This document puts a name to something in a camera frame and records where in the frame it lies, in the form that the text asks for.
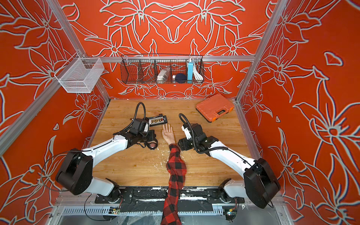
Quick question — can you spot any black wire wall basket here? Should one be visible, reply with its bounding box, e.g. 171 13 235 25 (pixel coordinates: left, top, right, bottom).
120 54 205 84

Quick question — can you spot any mannequin hand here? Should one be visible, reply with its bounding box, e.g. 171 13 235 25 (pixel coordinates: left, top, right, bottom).
162 123 176 145

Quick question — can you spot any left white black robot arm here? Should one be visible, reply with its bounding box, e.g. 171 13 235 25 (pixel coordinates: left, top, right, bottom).
55 115 158 197

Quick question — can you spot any dark blue round object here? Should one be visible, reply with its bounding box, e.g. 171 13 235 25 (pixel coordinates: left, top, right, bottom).
175 73 187 83

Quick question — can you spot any silver pouch in basket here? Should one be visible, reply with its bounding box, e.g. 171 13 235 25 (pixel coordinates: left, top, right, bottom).
157 68 171 84

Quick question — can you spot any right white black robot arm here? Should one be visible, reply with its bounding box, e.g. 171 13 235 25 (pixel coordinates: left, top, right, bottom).
178 113 281 209

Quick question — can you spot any clear plastic wall bin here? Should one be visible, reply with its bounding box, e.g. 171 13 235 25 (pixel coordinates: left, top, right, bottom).
55 58 105 93

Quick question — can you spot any orange plastic tool case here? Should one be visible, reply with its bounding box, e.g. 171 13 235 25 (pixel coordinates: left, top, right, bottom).
196 93 234 122

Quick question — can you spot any red plaid sleeved forearm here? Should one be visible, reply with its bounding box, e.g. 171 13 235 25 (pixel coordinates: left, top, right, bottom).
160 143 187 225

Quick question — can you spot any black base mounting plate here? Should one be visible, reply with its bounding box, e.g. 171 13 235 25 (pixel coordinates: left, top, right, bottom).
95 187 245 215

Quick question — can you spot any black wrist watch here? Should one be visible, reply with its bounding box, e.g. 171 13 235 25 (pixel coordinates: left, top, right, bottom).
139 141 158 150

